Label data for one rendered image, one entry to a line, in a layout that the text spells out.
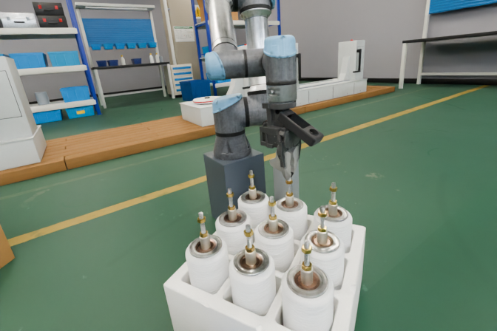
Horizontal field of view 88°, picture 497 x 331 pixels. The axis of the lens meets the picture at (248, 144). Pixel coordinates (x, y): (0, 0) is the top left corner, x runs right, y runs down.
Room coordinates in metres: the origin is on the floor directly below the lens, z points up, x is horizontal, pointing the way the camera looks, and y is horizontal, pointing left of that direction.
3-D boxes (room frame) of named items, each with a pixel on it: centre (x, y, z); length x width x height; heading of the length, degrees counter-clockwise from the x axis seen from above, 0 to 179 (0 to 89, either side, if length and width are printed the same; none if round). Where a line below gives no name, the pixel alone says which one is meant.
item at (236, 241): (0.59, 0.06, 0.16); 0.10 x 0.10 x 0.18
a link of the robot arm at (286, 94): (0.64, -0.09, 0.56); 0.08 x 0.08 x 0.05
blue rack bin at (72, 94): (4.35, 2.77, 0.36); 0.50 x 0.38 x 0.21; 32
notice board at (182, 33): (6.71, 1.31, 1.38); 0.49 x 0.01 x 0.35; 122
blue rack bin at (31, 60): (4.12, 3.14, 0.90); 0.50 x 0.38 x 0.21; 31
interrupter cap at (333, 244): (0.48, -0.15, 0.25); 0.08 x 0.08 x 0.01
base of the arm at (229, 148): (0.97, 0.07, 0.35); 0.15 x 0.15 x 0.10
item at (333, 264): (0.48, -0.15, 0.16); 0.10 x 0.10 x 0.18
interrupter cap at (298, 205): (0.64, -0.10, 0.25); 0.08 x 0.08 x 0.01
